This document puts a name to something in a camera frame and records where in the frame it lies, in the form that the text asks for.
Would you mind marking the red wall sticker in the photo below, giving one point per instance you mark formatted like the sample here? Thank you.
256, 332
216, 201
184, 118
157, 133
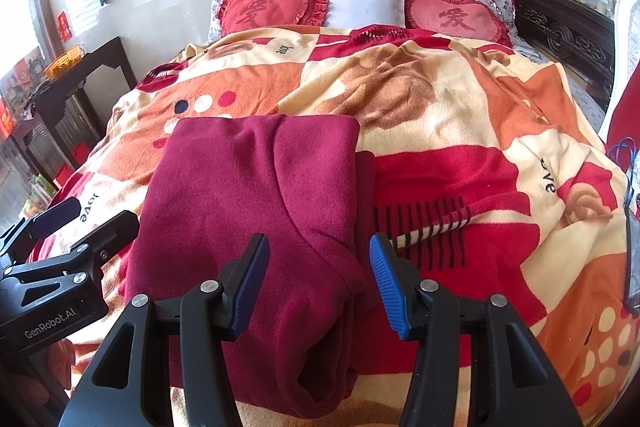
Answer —
64, 30

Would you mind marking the right red heart pillow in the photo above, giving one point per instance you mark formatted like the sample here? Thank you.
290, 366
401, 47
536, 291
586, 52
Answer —
469, 19

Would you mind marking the dark red sweater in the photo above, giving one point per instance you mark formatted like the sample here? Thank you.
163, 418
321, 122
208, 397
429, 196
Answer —
301, 182

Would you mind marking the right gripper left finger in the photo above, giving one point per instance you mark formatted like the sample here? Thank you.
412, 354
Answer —
127, 381

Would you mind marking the left human hand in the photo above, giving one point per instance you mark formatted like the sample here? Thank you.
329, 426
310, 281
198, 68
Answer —
60, 360

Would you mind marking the dark carved wooden headboard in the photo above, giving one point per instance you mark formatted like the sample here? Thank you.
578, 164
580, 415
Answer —
575, 35

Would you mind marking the orange red patterned blanket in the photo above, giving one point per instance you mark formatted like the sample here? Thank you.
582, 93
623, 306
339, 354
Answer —
487, 177

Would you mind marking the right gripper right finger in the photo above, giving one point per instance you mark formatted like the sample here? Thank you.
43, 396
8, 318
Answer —
513, 382

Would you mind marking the yellow basket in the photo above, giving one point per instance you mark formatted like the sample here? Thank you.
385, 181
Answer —
64, 63

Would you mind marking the red heart pillow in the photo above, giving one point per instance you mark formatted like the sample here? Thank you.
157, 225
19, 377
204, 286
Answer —
239, 15
469, 19

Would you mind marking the left red heart pillow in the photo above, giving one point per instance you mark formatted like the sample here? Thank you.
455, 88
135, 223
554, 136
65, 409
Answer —
239, 15

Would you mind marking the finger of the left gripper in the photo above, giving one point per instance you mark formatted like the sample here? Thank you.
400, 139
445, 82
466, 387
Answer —
92, 251
21, 238

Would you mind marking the white pillow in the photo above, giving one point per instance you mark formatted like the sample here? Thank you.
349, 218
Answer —
353, 14

